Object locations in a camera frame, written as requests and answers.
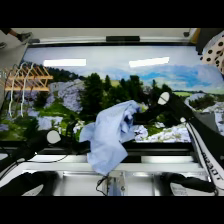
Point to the light blue shirt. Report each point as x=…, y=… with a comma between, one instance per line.
x=108, y=136

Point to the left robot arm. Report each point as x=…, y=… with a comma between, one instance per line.
x=23, y=181

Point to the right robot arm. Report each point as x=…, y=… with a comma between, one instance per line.
x=206, y=140

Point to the brown clothes hanger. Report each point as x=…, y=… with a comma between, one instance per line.
x=31, y=87
x=36, y=76

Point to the white clothes hanger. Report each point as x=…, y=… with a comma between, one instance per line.
x=12, y=93
x=23, y=93

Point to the grey garment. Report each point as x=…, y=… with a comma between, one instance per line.
x=210, y=117

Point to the person's legs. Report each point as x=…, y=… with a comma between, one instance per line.
x=24, y=36

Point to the white black-dotted garment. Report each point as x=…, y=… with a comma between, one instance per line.
x=215, y=53

